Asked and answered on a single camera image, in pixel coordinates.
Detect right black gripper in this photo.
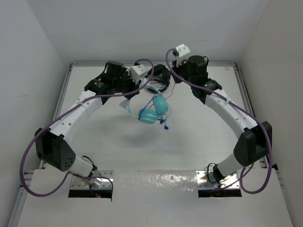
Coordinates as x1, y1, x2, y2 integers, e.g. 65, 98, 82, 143
171, 57, 196, 86

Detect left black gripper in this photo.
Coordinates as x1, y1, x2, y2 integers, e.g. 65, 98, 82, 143
112, 70, 140, 99

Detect teal cat-ear headphones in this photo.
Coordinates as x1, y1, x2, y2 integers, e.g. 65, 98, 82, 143
119, 82, 169, 124

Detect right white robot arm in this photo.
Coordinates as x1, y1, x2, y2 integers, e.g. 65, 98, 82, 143
172, 55, 272, 183

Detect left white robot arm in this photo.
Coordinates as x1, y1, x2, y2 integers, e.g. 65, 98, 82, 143
36, 61, 147, 177

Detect black headphones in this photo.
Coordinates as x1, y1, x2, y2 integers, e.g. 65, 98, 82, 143
145, 64, 171, 93

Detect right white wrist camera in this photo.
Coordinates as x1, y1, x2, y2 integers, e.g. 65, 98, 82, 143
173, 44, 190, 66

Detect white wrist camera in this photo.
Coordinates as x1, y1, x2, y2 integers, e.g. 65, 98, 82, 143
130, 64, 148, 84
173, 44, 190, 66

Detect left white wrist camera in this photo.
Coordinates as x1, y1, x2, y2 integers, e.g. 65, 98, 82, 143
130, 64, 148, 84

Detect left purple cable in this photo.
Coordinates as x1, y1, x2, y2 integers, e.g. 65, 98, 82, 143
20, 59, 155, 197

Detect purple cable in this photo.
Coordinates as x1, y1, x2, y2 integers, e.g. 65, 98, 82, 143
165, 48, 273, 194
20, 59, 155, 197

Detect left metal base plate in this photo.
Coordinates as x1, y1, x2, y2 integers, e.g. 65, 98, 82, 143
68, 170, 114, 199

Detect metal base plate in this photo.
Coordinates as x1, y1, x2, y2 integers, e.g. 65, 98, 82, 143
68, 170, 114, 199
196, 170, 242, 197

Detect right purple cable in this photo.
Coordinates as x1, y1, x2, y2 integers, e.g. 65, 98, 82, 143
165, 48, 273, 194

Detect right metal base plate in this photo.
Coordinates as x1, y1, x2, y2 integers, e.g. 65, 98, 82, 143
196, 170, 242, 197

